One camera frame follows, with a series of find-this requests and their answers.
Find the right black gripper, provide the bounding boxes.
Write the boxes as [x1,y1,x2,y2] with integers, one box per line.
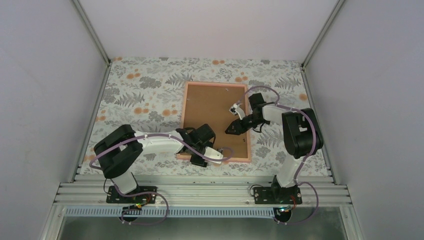
[225,114,268,136]

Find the brown frame backing board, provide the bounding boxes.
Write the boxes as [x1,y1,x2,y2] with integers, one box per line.
[180,85,249,160]

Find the pink wooden picture frame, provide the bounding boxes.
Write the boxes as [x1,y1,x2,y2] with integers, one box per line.
[176,81,253,164]

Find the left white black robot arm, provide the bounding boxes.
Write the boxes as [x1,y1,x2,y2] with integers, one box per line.
[93,124,224,203]

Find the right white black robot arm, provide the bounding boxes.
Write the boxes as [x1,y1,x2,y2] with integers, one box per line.
[225,93,324,204]

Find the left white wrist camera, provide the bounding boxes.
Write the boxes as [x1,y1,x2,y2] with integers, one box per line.
[202,147,224,164]

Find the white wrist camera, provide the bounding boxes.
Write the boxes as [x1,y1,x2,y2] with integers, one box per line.
[202,147,224,164]
[229,103,246,120]

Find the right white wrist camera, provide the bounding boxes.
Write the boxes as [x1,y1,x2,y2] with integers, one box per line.
[229,103,246,120]

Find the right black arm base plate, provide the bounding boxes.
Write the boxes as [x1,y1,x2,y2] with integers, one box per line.
[253,185,303,205]

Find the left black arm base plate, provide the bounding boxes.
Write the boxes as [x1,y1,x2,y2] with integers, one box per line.
[106,186,158,205]

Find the aluminium mounting rail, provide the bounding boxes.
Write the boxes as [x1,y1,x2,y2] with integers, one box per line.
[53,174,353,207]

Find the grey slotted cable duct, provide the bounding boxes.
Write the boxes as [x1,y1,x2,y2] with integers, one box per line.
[64,207,279,219]

